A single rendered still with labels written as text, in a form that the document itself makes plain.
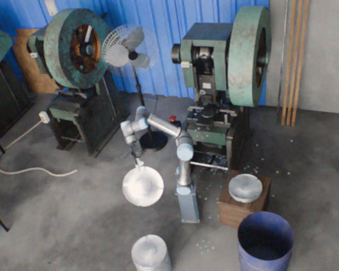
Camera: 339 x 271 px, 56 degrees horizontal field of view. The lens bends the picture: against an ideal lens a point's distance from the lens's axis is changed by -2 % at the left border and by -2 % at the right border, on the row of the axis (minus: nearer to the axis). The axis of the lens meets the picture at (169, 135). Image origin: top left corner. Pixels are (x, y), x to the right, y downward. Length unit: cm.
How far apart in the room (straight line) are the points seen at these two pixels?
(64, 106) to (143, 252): 208
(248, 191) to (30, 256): 218
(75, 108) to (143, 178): 186
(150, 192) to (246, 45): 126
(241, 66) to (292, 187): 155
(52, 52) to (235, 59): 174
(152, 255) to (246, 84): 153
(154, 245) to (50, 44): 206
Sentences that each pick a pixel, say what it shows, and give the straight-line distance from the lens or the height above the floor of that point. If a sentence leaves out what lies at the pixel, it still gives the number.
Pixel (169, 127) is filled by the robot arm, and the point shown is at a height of 116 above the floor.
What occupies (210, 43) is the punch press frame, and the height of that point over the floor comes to 147.
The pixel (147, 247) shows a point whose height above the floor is 32.
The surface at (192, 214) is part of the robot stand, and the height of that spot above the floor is 13.
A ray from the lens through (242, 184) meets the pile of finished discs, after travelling 300.
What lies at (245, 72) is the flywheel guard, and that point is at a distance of 247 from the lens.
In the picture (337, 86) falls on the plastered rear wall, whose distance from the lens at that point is 431.
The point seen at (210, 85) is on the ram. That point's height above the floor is 107.
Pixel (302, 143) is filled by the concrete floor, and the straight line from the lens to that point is 401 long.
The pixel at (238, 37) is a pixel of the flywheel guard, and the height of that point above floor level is 163.
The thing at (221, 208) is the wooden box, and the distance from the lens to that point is 301.
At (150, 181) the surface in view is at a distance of 234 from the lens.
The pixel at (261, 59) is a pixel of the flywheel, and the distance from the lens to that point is 277.
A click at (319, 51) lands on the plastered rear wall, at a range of 408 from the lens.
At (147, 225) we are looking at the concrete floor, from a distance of 331.
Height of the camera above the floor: 268
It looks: 40 degrees down
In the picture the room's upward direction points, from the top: 11 degrees counter-clockwise
